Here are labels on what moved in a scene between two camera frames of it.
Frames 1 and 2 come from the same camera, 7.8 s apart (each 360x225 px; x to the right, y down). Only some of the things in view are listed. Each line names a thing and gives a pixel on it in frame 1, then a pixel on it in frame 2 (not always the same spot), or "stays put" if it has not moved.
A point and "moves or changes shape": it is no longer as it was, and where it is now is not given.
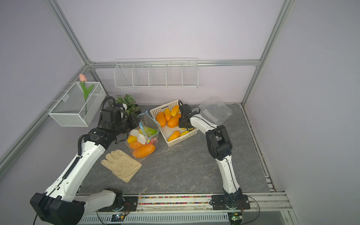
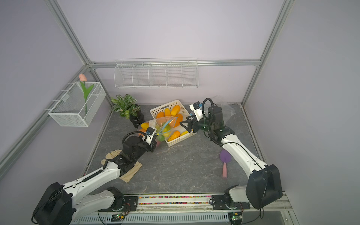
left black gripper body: x=126 y=125 to x=144 y=146
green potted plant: x=131 y=107 stays put
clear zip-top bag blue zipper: x=142 y=141 moves or changes shape
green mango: x=149 y=131 to x=166 y=132
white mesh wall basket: x=79 y=105 stays put
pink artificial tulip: x=83 y=78 stays put
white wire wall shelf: x=156 y=73 stays put
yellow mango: x=183 y=133 stays put
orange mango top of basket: x=175 y=110 stays put
